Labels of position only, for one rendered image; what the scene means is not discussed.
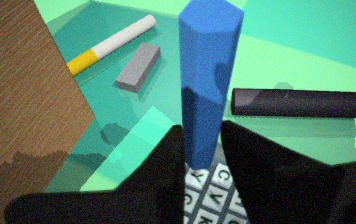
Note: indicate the grey keyboard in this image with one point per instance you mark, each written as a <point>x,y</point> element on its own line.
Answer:
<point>211,197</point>

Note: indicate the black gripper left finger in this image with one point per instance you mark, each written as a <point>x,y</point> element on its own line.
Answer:
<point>154,193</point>

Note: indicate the grey rectangular block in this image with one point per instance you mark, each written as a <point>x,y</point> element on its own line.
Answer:
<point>139,66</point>

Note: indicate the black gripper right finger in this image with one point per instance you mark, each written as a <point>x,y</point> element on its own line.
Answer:
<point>278,185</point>

